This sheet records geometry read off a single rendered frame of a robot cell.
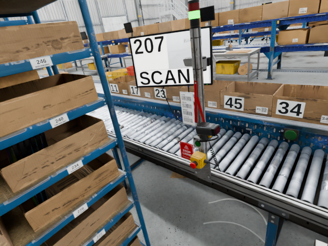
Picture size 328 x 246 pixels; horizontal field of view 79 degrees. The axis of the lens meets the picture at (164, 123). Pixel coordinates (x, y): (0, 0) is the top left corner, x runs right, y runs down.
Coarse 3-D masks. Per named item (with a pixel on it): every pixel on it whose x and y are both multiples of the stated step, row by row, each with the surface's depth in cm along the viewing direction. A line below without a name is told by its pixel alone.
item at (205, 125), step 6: (198, 126) 106; (204, 126) 103; (210, 126) 102; (216, 126) 102; (198, 132) 106; (204, 132) 104; (210, 132) 101; (216, 132) 101; (204, 138) 108; (210, 138) 109
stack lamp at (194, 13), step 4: (188, 4) 87; (192, 4) 86; (196, 4) 86; (188, 8) 88; (192, 8) 87; (196, 8) 87; (188, 12) 89; (192, 12) 88; (196, 12) 87; (192, 16) 88; (196, 16) 88
